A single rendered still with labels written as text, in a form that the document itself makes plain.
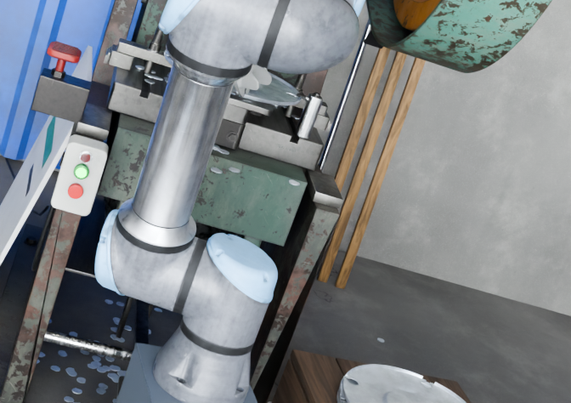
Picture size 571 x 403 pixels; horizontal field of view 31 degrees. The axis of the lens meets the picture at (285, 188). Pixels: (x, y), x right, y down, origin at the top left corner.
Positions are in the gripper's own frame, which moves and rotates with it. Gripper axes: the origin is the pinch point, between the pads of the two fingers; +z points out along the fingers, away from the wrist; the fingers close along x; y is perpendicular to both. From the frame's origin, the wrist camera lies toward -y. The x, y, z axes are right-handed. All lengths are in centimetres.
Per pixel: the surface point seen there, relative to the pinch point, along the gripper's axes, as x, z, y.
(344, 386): -11, 40, 42
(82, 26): 65, 53, -119
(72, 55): -21.3, -3.5, -23.4
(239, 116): 5.2, 9.9, -3.7
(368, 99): 110, 57, -37
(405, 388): 1, 44, 48
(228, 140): 3.1, 14.8, -3.9
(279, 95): 12.1, 5.5, 0.2
